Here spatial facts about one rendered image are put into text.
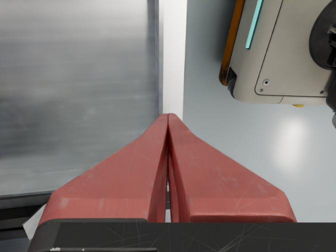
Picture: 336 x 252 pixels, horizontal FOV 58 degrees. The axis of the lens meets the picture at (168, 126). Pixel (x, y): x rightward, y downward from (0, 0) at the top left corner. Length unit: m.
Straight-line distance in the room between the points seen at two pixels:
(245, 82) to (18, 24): 0.90
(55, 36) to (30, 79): 0.05
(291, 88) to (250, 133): 0.51
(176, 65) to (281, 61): 0.82
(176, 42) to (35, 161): 0.22
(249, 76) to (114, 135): 0.80
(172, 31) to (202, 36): 0.98
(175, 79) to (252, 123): 1.28
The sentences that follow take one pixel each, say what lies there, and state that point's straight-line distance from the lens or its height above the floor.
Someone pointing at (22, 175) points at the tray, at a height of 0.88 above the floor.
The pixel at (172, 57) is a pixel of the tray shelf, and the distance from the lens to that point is 0.33.
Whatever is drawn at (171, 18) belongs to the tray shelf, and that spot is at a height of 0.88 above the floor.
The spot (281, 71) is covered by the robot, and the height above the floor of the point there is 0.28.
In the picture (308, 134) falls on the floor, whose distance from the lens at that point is 1.82.
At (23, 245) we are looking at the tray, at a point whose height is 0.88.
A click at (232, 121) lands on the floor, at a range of 1.55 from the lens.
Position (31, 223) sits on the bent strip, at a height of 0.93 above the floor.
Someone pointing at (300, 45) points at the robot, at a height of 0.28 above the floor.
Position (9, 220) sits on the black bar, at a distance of 0.47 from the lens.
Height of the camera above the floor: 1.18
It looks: 53 degrees down
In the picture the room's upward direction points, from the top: 166 degrees clockwise
